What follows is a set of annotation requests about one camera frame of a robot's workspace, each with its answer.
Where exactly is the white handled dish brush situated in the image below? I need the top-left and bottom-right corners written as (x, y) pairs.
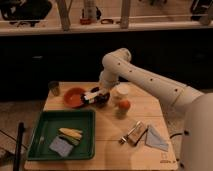
top-left (81, 87), bottom-right (106, 104)

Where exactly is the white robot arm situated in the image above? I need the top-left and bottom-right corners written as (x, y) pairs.
top-left (99, 48), bottom-right (213, 171)

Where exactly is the dark bowl with beans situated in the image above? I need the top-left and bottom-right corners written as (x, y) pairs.
top-left (89, 93), bottom-right (110, 108)

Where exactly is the red bowl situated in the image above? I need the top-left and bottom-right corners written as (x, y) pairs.
top-left (63, 87), bottom-right (85, 108)

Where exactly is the small metal cup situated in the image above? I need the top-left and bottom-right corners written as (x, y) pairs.
top-left (48, 81), bottom-right (60, 96)

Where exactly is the metal fork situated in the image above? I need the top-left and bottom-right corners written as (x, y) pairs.
top-left (118, 121), bottom-right (141, 145)

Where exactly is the small wooden block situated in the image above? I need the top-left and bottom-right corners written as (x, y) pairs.
top-left (128, 123), bottom-right (146, 146)

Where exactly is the yellow corn cob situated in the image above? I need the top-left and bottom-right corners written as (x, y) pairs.
top-left (59, 128), bottom-right (82, 140)

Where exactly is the green vegetable piece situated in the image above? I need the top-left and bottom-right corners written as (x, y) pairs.
top-left (59, 134), bottom-right (79, 146)

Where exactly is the green plastic tray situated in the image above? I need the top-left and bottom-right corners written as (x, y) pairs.
top-left (27, 110), bottom-right (95, 161)

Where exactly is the grey folded cloth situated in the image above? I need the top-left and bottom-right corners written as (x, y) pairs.
top-left (145, 125), bottom-right (169, 151)

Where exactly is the blue sponge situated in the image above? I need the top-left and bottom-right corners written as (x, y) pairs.
top-left (49, 136), bottom-right (73, 157)

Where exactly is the black pole stand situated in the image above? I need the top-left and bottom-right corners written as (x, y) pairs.
top-left (13, 122), bottom-right (25, 171)

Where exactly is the black bag on shelf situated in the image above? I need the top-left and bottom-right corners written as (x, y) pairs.
top-left (0, 0), bottom-right (52, 27)

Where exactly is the red ring object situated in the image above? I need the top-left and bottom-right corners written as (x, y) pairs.
top-left (100, 19), bottom-right (114, 24)

